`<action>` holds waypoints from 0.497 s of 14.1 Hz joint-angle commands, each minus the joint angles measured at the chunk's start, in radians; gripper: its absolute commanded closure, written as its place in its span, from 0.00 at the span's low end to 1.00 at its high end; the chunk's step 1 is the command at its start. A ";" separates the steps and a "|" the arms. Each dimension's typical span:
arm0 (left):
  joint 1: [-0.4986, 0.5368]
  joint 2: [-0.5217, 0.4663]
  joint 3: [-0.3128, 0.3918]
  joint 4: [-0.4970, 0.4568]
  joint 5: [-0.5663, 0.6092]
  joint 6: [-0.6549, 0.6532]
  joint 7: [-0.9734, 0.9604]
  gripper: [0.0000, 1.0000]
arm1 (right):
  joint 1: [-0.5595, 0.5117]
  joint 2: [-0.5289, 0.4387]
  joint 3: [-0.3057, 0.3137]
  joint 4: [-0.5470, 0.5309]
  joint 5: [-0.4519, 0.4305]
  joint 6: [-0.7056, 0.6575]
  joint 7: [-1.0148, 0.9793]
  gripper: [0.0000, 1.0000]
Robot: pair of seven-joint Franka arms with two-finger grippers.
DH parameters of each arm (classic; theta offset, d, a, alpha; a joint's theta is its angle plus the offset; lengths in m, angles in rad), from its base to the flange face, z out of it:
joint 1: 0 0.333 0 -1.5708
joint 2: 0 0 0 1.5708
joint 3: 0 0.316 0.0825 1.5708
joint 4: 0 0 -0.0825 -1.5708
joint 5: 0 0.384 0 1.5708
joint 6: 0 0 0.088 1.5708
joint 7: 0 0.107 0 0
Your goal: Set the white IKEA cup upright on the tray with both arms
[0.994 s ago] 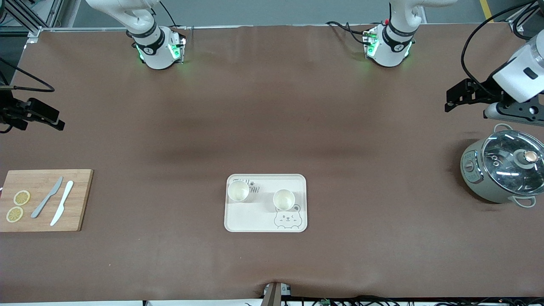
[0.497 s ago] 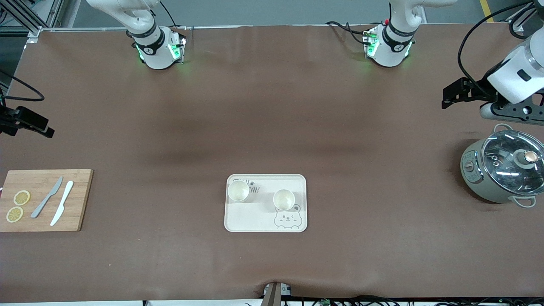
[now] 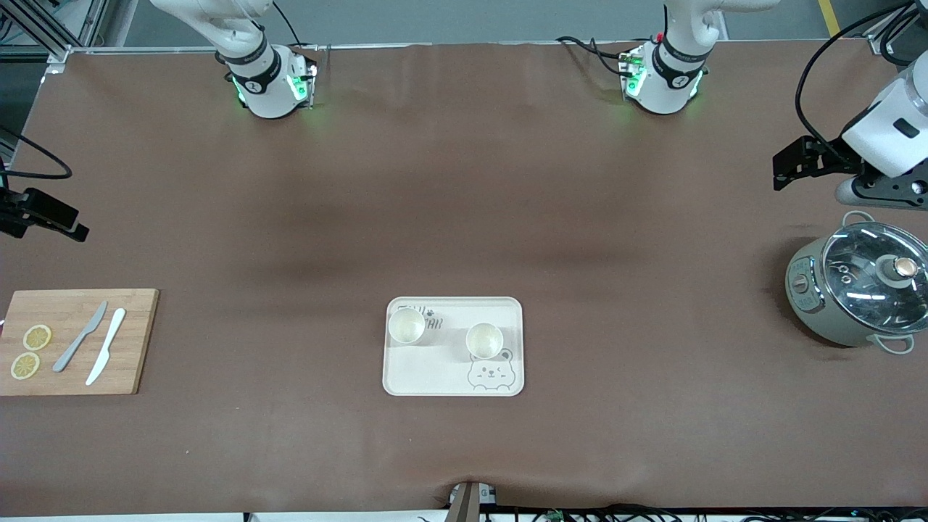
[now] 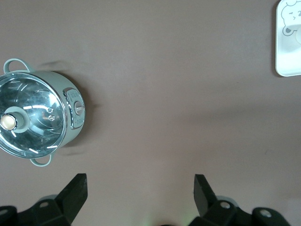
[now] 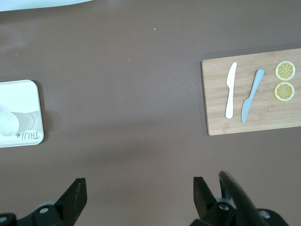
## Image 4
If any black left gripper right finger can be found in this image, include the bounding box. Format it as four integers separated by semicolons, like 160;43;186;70
185;174;292;226

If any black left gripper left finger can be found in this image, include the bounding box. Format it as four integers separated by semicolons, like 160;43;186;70
0;173;88;226

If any white bear print tray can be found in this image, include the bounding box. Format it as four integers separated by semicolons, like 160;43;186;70
274;0;301;77

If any glass pot lid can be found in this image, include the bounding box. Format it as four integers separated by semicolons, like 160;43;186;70
0;72;69;158

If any green electric cooking pot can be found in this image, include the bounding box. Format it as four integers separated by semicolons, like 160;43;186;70
0;58;87;168

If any brown table cover sheet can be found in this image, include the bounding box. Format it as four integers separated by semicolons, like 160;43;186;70
0;0;301;226

